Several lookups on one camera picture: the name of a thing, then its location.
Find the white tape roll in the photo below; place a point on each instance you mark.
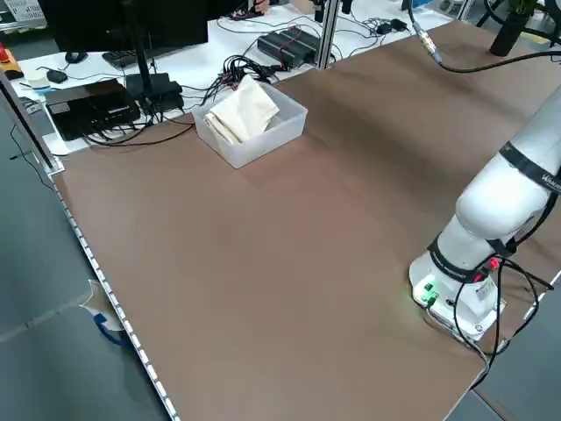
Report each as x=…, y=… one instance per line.
x=36, y=81

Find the aluminium frame post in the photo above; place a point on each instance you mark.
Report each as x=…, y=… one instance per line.
x=328, y=35

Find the white blue paper bag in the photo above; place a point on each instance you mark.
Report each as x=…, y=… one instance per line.
x=105, y=316

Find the black computer mouse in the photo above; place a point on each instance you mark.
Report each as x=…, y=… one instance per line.
x=57, y=76

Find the black vase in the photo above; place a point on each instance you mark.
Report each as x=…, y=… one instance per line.
x=508, y=33

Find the aluminium side rail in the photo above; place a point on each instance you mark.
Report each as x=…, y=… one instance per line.
x=30, y=123

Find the black monitor stand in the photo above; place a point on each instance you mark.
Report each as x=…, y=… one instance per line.
x=153, y=92

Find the green rose leaf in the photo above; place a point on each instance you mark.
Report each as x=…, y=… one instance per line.
x=521, y=5

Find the clear plastic box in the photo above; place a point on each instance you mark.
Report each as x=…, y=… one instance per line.
x=271, y=140

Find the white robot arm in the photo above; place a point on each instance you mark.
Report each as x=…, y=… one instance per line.
x=495, y=206

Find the black mounted camera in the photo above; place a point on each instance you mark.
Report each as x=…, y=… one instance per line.
x=319, y=9

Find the black power adapter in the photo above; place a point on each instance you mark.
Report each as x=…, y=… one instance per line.
x=399, y=24
x=384, y=28

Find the red emergency stop button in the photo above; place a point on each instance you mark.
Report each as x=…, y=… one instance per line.
x=6, y=57

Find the black keyboard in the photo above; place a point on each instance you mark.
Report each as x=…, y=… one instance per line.
x=122, y=57

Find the black computer monitor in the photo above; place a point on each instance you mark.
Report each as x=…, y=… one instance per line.
x=109, y=22

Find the black finned power supply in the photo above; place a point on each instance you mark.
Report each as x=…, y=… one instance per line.
x=289, y=48

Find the cream tablecloth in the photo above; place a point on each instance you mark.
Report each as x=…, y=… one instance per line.
x=243, y=114

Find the black flat electronics box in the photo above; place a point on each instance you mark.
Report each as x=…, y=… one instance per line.
x=87, y=105

